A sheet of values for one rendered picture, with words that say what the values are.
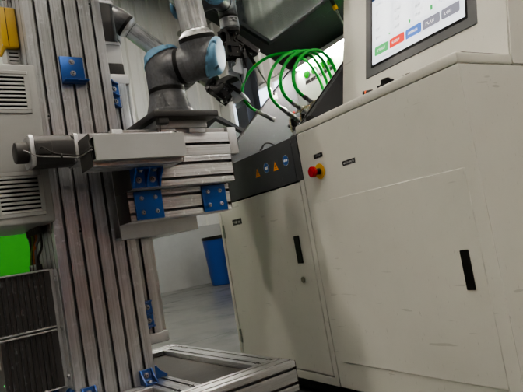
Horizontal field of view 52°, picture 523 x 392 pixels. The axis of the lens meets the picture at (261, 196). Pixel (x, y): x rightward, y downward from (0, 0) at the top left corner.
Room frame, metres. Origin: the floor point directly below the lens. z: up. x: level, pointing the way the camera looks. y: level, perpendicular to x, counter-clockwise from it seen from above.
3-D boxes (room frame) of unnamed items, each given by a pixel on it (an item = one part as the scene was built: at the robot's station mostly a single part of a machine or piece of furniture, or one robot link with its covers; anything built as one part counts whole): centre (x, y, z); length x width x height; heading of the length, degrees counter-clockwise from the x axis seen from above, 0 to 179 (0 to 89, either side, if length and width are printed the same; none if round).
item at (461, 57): (1.62, -0.43, 0.96); 0.70 x 0.22 x 0.03; 31
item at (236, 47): (2.03, 0.02, 1.37); 0.09 x 0.08 x 0.12; 121
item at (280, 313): (2.17, 0.02, 0.44); 0.65 x 0.02 x 0.68; 31
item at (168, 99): (1.70, 0.25, 1.09); 0.15 x 0.15 x 0.10
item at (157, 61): (1.70, 0.24, 1.20); 0.13 x 0.12 x 0.14; 74
